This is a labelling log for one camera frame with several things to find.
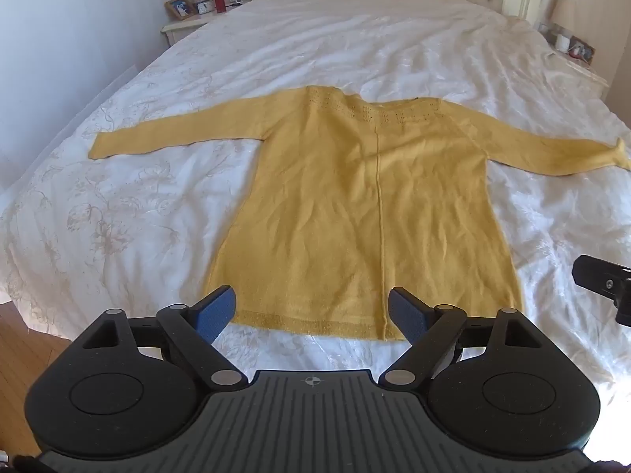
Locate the yellow knit sweater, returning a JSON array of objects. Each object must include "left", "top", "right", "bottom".
[{"left": 89, "top": 85, "right": 631, "bottom": 343}]

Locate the cream nightstand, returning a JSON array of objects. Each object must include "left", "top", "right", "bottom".
[{"left": 160, "top": 2, "right": 257, "bottom": 50}]

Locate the white table lamp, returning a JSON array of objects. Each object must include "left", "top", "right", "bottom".
[{"left": 549, "top": 0, "right": 579, "bottom": 36}]

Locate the dark photo frame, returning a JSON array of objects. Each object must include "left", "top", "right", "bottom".
[{"left": 568, "top": 37, "right": 596, "bottom": 64}]

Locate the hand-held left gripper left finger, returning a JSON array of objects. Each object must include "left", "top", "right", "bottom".
[{"left": 74, "top": 285, "right": 250, "bottom": 392}]

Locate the white embroidered bedspread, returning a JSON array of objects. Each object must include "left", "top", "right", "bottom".
[{"left": 0, "top": 0, "right": 631, "bottom": 390}]

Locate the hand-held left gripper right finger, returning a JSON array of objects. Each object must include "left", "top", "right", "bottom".
[{"left": 379, "top": 286, "right": 554, "bottom": 391}]

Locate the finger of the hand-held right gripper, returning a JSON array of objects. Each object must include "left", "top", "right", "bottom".
[{"left": 572, "top": 255, "right": 631, "bottom": 327}]

